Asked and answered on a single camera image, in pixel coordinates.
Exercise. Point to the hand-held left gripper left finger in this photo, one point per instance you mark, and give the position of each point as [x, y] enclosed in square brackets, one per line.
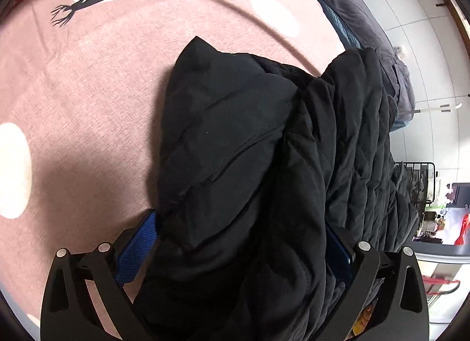
[136, 249]

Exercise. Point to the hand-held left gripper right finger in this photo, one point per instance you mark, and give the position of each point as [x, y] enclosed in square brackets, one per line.
[341, 253]

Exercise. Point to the black quilted jacket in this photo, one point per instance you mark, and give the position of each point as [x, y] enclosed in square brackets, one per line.
[238, 164]

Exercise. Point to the red stool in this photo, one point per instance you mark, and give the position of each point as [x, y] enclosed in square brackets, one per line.
[442, 286]

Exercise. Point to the red hanging ornament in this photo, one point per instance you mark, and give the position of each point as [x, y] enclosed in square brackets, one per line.
[464, 229]

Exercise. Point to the pink deer print bedsheet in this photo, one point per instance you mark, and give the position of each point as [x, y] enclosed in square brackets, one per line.
[91, 106]

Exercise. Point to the white rod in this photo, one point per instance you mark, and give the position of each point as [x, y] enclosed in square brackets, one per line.
[437, 108]

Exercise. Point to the dark grey quilt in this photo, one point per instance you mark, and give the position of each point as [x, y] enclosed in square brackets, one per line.
[352, 7]

